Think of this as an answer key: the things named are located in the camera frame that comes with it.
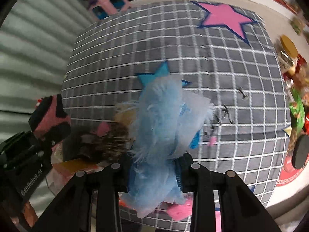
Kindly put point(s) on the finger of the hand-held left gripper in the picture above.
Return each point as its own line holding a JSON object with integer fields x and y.
{"x": 48, "y": 146}

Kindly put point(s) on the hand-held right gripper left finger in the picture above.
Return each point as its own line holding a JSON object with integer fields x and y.
{"x": 113, "y": 181}

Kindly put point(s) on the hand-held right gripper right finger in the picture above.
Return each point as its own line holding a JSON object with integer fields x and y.
{"x": 178, "y": 176}

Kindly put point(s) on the pink and dark knit sock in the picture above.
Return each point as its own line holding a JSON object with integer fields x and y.
{"x": 52, "y": 118}

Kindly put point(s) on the leopard print scrunchie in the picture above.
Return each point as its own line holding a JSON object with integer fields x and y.
{"x": 108, "y": 145}

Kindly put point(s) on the blue fluffy scrunchie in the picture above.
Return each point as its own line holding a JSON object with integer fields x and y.
{"x": 157, "y": 125}

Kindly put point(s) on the beige hair band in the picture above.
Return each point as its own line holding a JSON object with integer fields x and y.
{"x": 124, "y": 117}

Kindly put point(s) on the pink fluffy scrunchie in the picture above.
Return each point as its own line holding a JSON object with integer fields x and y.
{"x": 179, "y": 209}

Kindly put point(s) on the red patterned round tray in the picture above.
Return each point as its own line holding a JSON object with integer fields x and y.
{"x": 289, "y": 176}

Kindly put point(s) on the black round disc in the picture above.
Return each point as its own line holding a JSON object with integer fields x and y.
{"x": 300, "y": 152}

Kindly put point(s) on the green snack packet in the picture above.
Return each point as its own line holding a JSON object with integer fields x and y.
{"x": 297, "y": 111}

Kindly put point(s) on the grey checked star bedsheet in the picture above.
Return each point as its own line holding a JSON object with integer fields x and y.
{"x": 169, "y": 41}

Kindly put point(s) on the yellow round lid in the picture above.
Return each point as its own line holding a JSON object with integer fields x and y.
{"x": 289, "y": 46}

